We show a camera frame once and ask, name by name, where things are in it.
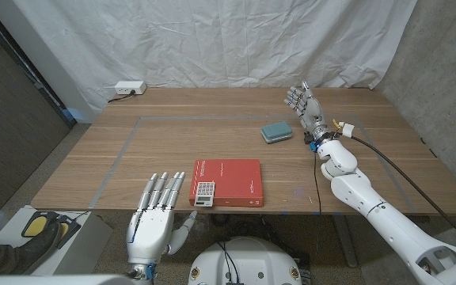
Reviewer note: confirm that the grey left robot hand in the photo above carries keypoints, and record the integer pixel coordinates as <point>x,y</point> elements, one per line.
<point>150,233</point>

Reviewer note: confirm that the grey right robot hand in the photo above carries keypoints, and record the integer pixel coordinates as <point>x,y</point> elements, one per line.
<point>309,111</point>

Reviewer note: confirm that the white calculator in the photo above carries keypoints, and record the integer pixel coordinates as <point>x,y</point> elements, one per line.
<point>204,194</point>

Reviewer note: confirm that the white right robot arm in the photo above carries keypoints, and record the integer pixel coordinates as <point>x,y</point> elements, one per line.
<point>370,202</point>

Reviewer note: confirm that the teal sponge block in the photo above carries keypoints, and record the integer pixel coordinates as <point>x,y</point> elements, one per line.
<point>276,131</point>

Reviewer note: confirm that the white floor plate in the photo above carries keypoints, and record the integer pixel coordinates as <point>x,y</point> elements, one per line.
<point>89,237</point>

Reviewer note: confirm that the yellow foot pedal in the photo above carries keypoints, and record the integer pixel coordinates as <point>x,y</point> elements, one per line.
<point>36,225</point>
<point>69,227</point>

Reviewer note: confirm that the red book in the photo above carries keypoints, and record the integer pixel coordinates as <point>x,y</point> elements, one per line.
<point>236,182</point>

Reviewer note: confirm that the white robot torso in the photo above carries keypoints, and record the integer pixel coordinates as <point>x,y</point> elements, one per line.
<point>251,261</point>

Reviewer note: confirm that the white robot chest edge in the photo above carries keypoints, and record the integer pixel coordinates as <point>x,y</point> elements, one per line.
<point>54,280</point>

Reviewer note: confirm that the white backdrop cloth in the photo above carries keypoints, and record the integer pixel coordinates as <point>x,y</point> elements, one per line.
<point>212,43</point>

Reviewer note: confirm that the grey table leg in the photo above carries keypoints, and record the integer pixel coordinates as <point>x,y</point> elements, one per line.
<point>346,241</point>

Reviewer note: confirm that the dark shoe of person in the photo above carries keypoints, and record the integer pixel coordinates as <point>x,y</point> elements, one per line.
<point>10,253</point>

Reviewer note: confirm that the white power strip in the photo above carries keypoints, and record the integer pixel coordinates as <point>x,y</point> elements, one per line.
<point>130,87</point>

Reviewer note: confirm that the dark brown door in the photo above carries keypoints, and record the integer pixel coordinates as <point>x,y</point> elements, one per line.
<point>10,130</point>

